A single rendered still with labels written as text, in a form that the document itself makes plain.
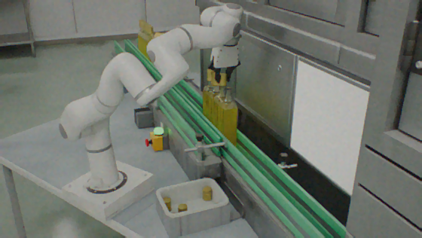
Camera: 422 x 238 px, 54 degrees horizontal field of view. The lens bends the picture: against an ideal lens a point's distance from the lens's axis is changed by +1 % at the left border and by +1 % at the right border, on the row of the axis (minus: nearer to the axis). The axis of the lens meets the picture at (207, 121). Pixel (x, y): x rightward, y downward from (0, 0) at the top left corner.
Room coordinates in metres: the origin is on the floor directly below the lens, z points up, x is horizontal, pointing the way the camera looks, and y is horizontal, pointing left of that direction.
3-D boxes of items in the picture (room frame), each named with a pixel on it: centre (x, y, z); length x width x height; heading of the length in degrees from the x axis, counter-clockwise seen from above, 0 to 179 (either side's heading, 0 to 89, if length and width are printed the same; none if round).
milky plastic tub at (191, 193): (1.20, 0.06, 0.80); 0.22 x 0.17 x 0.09; 112
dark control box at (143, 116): (1.98, 0.34, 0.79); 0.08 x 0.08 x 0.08; 22
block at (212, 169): (1.35, -0.01, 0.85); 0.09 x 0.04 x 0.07; 112
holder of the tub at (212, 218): (1.21, 0.03, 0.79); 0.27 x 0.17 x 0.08; 112
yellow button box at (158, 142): (1.72, 0.23, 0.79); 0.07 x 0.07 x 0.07; 22
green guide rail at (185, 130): (2.18, 0.35, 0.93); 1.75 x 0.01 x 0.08; 22
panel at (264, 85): (1.31, -0.29, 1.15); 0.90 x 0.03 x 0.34; 22
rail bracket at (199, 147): (1.34, 0.01, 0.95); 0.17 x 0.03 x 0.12; 112
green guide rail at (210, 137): (2.21, 0.28, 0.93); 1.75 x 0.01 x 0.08; 22
